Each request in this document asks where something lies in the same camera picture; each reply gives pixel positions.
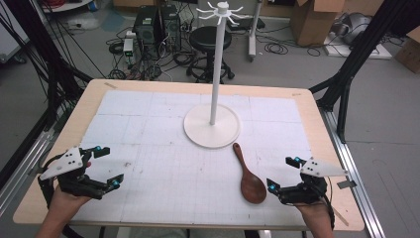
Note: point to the white power adapter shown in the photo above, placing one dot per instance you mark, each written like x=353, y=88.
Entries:
x=128, y=46

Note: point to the person's right hand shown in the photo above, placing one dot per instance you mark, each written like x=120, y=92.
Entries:
x=313, y=210

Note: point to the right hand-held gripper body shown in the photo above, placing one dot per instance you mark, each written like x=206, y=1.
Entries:
x=313, y=185

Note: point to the white pole stand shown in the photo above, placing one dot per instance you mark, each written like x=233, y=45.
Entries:
x=253, y=36

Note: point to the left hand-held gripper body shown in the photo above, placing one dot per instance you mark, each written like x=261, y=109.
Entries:
x=67, y=165

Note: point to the aluminium rail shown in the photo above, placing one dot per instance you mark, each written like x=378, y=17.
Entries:
x=23, y=172
x=353, y=178

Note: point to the black computer tower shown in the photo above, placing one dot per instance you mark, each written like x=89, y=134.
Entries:
x=145, y=24
x=171, y=26

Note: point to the white flat board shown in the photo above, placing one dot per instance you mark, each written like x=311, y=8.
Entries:
x=363, y=51

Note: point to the grey round device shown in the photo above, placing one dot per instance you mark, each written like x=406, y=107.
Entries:
x=356, y=28

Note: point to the large open cardboard box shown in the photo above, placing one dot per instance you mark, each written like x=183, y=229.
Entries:
x=317, y=23

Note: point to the white hook stand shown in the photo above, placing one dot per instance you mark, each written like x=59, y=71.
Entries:
x=214, y=82

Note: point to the brown wooden spoon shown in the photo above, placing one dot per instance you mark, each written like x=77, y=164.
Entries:
x=252, y=188

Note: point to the white grid paper mat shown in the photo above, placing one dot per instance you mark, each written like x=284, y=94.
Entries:
x=165, y=165

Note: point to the person's left hand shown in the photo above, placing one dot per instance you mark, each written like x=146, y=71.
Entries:
x=67, y=201

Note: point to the thin wooden stick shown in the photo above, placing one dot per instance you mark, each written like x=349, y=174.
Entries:
x=340, y=216

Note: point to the grey tape strip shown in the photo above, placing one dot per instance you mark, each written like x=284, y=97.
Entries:
x=346, y=184

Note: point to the black round stool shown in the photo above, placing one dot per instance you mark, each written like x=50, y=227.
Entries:
x=206, y=39

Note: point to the small cardboard box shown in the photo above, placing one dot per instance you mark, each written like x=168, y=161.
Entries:
x=409, y=53

